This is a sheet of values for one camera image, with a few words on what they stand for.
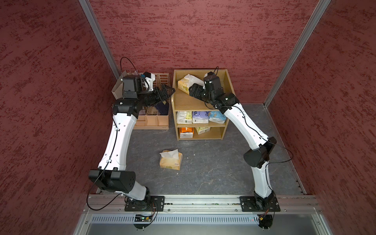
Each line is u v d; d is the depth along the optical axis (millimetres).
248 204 738
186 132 926
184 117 827
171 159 847
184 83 787
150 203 729
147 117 1029
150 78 627
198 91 682
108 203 438
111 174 393
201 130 974
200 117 833
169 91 611
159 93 598
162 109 1041
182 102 777
